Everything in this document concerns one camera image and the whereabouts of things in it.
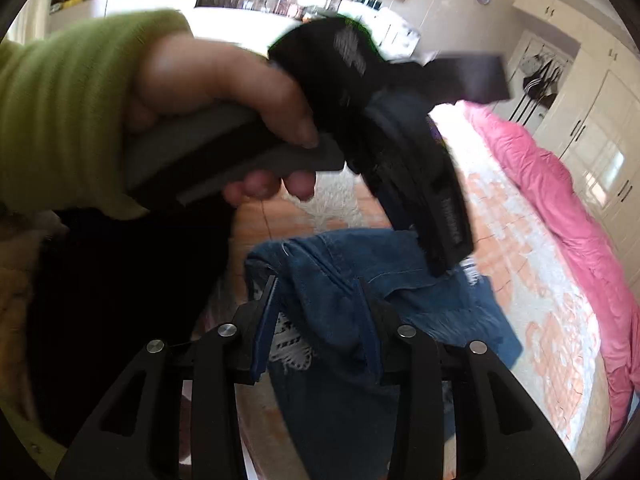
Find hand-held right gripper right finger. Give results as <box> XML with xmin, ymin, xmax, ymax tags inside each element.
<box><xmin>351</xmin><ymin>277</ymin><xmax>582</xmax><ymax>480</ymax></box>

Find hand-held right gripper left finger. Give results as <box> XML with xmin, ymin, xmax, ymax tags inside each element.
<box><xmin>55</xmin><ymin>275</ymin><xmax>282</xmax><ymax>480</ymax></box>

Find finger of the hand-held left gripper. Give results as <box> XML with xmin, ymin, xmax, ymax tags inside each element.
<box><xmin>424</xmin><ymin>240</ymin><xmax>476</xmax><ymax>279</ymax></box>

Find blue denim pants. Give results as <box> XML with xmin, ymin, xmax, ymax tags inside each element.
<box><xmin>244</xmin><ymin>227</ymin><xmax>524</xmax><ymax>480</ymax></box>

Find person's left hand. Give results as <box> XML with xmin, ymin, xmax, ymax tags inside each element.
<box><xmin>124</xmin><ymin>34</ymin><xmax>322</xmax><ymax>207</ymax></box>

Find peach and white lace bedspread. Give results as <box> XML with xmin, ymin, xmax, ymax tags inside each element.
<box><xmin>205</xmin><ymin>95</ymin><xmax>617</xmax><ymax>476</ymax></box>

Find pink blanket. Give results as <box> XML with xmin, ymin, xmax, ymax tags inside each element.
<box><xmin>462</xmin><ymin>100</ymin><xmax>640</xmax><ymax>443</ymax></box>

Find person's black trousers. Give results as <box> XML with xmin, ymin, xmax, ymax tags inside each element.
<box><xmin>27</xmin><ymin>204</ymin><xmax>242</xmax><ymax>453</ymax></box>

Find hanging black bags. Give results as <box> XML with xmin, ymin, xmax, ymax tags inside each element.
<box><xmin>514</xmin><ymin>45</ymin><xmax>563</xmax><ymax>122</ymax></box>

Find white wardrobe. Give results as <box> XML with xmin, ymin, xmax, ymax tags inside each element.
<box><xmin>512</xmin><ymin>0</ymin><xmax>640</xmax><ymax>243</ymax></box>

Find white cluttered shelf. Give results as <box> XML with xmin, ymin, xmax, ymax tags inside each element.
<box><xmin>47</xmin><ymin>0</ymin><xmax>418</xmax><ymax>63</ymax></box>

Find person's green sweater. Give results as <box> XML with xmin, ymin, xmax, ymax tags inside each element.
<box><xmin>0</xmin><ymin>390</ymin><xmax>67</xmax><ymax>478</ymax></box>

